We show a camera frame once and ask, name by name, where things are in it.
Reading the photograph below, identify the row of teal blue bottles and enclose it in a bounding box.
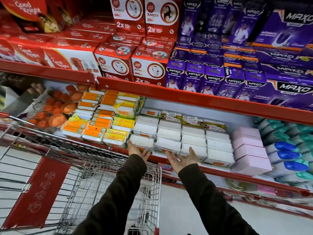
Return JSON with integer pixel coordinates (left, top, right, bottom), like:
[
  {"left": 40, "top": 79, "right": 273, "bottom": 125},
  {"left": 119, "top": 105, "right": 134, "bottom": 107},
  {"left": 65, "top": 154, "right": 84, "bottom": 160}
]
[{"left": 253, "top": 117, "right": 313, "bottom": 187}]

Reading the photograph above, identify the person's right forearm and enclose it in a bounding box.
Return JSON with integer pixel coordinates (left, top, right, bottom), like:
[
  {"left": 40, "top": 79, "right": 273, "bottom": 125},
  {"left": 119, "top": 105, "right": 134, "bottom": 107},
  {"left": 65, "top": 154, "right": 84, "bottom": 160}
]
[{"left": 178, "top": 163, "right": 260, "bottom": 235}]

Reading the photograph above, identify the pink box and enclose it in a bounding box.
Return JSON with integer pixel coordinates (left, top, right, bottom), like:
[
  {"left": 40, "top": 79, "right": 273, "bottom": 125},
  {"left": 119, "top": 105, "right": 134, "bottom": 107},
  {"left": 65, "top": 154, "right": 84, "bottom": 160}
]
[
  {"left": 232, "top": 136, "right": 265, "bottom": 149},
  {"left": 233, "top": 145, "right": 268, "bottom": 160},
  {"left": 231, "top": 155, "right": 272, "bottom": 177},
  {"left": 233, "top": 127, "right": 261, "bottom": 139}
]

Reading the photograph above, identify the pile of orange round lids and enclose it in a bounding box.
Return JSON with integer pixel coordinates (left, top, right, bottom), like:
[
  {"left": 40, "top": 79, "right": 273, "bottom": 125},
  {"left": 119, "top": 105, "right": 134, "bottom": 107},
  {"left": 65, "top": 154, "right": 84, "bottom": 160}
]
[{"left": 27, "top": 84, "right": 89, "bottom": 129}]

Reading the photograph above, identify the stack of red white boxes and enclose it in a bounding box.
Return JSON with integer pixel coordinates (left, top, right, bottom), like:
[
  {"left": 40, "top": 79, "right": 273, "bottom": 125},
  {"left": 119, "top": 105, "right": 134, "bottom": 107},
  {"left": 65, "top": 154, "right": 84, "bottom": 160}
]
[{"left": 94, "top": 0, "right": 183, "bottom": 86}]

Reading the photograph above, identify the stack of orange swab packets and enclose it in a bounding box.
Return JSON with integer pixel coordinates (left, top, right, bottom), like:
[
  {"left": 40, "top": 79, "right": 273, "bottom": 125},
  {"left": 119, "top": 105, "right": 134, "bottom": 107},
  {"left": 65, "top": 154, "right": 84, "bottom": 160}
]
[{"left": 61, "top": 87, "right": 145, "bottom": 148}]

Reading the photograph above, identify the stack of wide red boxes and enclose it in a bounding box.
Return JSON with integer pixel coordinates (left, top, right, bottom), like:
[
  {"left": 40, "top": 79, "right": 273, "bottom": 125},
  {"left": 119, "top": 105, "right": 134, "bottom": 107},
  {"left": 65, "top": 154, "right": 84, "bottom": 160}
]
[{"left": 0, "top": 0, "right": 116, "bottom": 77}]

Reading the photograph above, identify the white cotton swab pack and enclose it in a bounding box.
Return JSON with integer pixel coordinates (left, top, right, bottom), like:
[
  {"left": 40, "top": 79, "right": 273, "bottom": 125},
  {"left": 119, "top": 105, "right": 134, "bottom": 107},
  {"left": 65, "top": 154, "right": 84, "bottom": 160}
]
[{"left": 129, "top": 134, "right": 155, "bottom": 152}]

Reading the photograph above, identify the stack of white swab packets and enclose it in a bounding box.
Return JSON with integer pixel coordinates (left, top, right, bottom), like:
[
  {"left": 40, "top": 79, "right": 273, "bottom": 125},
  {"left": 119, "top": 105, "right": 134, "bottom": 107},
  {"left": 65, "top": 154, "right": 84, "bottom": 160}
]
[{"left": 133, "top": 108, "right": 236, "bottom": 169}]

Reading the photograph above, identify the person's right hand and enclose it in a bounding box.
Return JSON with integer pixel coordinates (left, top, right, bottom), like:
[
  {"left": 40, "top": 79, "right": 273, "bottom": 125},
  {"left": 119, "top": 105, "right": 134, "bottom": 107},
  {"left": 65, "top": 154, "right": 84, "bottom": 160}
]
[{"left": 165, "top": 147, "right": 198, "bottom": 174}]

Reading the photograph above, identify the stack of small purple boxes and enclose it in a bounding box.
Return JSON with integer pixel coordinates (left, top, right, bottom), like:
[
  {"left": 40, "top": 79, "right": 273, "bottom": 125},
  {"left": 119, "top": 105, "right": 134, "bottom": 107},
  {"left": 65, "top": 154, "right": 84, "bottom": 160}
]
[{"left": 165, "top": 0, "right": 267, "bottom": 101}]

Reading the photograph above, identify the white plastic bag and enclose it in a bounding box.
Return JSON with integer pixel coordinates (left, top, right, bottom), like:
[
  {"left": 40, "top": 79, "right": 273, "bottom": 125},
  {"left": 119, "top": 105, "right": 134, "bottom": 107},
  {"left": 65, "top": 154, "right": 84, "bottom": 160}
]
[{"left": 0, "top": 85, "right": 20, "bottom": 113}]

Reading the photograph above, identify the person's left forearm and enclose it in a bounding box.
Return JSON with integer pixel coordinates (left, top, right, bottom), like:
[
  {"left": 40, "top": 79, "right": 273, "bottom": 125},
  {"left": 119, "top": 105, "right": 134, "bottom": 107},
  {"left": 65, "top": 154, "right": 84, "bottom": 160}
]
[{"left": 72, "top": 154, "right": 148, "bottom": 235}]

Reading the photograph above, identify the stack of wide purple boxes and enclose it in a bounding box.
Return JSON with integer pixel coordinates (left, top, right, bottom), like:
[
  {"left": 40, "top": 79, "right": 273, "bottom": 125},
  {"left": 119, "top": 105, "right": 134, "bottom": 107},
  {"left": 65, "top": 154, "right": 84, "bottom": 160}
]
[{"left": 252, "top": 8, "right": 313, "bottom": 112}]

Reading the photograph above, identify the red cart seat flap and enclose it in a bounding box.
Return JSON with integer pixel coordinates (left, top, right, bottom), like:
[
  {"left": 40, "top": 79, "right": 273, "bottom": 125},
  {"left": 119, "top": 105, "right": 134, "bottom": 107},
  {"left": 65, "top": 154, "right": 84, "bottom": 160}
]
[{"left": 1, "top": 157, "right": 71, "bottom": 229}]

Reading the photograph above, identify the red metal shelf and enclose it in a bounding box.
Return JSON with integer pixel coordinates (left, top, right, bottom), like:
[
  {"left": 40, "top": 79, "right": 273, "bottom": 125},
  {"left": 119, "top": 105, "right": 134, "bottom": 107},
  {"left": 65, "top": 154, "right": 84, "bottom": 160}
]
[
  {"left": 60, "top": 134, "right": 311, "bottom": 196},
  {"left": 97, "top": 76, "right": 313, "bottom": 126},
  {"left": 0, "top": 60, "right": 96, "bottom": 85},
  {"left": 161, "top": 178, "right": 313, "bottom": 219}
]

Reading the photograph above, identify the metal wire shopping cart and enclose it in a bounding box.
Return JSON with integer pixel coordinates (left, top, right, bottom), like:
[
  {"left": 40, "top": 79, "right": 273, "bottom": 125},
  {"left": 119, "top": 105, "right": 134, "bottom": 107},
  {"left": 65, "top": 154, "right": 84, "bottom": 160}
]
[{"left": 0, "top": 112, "right": 162, "bottom": 235}]

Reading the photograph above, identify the person's left hand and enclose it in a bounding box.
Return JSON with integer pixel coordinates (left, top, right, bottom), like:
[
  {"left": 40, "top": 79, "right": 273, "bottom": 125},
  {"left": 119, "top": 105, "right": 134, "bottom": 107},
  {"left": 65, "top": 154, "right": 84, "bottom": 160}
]
[{"left": 127, "top": 140, "right": 151, "bottom": 162}]

